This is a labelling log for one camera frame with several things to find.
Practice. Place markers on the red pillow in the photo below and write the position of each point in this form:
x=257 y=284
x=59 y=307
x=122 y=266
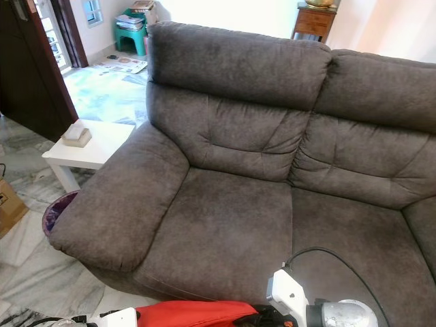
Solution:
x=197 y=315

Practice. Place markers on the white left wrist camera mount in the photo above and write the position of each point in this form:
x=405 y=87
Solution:
x=116 y=319

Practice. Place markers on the purple lined waste bin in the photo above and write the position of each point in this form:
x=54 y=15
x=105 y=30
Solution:
x=58 y=211

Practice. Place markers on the dark red door frame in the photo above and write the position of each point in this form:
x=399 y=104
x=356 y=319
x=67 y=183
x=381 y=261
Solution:
x=71 y=34

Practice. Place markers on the dark wooden door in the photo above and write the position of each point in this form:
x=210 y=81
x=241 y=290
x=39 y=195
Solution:
x=34 y=61

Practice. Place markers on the golden bowl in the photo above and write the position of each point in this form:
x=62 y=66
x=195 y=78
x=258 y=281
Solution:
x=320 y=3

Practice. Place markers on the cardboard box with black symbols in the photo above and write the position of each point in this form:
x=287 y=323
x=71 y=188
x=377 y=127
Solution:
x=10 y=208

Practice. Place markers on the printed paper sheet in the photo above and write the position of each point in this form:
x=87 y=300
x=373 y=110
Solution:
x=122 y=65

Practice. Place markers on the beige tissue box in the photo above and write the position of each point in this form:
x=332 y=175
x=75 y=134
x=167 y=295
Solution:
x=76 y=134

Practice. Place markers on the stack of books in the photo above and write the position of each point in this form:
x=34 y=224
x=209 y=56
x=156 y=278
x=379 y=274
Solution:
x=142 y=8

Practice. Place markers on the brown wooden cabinet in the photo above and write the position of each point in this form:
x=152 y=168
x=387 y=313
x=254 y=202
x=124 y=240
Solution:
x=313 y=22

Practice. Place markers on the grey suede sofa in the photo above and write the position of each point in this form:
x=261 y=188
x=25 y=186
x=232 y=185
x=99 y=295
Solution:
x=245 y=204

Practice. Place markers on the green plastic stool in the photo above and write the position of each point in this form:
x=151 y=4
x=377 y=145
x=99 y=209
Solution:
x=129 y=37

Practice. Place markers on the white side table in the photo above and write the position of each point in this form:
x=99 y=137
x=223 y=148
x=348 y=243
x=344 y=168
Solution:
x=92 y=157

